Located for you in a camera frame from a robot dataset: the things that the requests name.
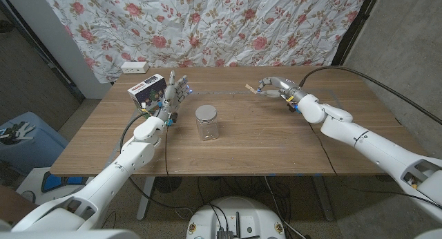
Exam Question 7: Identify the white power strip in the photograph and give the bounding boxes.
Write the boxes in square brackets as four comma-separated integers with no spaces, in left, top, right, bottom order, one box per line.
[120,61,150,75]

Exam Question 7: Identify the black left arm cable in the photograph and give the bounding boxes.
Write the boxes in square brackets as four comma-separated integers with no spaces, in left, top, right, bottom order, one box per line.
[119,111,194,212]

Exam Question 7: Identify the printed cardboard box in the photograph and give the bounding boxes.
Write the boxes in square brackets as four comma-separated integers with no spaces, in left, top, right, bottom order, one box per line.
[127,73,168,115]

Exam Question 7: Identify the black round floor object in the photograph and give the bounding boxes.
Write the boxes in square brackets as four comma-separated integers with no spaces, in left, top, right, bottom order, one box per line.
[154,176,183,194]

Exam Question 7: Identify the floral backdrop cloth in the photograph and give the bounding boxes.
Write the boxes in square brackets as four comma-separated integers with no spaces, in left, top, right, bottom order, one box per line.
[39,0,369,84]

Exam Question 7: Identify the black slanted wall rail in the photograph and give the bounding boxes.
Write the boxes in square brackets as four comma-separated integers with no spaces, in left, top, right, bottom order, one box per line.
[0,0,86,102]

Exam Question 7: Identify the grey table leg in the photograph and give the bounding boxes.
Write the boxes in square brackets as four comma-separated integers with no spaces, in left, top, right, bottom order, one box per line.
[310,175,336,222]

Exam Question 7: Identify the clear jar with silver lid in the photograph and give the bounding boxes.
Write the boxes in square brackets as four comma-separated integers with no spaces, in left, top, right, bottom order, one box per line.
[195,104,220,142]

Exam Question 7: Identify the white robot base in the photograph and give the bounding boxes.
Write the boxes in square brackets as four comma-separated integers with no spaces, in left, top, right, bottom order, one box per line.
[185,196,286,239]

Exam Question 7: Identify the blue plastic bin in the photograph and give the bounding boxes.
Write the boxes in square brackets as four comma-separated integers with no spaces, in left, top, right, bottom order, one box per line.
[0,111,69,176]

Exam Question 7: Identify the white floor cable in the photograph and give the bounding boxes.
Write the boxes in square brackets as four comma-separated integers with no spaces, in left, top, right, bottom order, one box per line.
[264,176,307,239]

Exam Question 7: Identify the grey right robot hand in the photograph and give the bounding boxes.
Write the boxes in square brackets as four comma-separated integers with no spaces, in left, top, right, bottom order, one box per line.
[257,76,308,104]

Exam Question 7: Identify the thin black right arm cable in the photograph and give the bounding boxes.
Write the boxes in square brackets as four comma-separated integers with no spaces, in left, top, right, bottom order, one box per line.
[307,121,442,211]

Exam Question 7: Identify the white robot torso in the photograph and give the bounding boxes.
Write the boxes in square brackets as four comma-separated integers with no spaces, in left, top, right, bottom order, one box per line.
[0,227,442,239]

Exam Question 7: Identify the person bare limb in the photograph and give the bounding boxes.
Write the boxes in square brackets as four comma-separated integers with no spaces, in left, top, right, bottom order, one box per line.
[0,185,39,226]

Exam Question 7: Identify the black backdrop stand pole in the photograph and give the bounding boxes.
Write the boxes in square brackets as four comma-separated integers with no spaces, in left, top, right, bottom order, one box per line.
[331,0,383,66]

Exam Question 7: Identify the white and blue floor device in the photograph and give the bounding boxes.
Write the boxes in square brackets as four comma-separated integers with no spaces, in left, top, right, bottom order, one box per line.
[15,166,94,205]

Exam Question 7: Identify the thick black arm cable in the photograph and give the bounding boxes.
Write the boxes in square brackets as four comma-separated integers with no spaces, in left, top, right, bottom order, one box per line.
[298,66,442,126]

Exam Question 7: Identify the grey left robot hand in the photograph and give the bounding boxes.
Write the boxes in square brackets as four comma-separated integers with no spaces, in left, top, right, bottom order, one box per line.
[153,70,193,126]

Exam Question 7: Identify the white table leg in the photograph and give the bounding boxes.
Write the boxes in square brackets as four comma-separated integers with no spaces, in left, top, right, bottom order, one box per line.
[136,175,156,222]

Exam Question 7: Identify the black and white gloves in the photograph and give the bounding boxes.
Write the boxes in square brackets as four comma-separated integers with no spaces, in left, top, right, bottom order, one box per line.
[0,121,36,146]

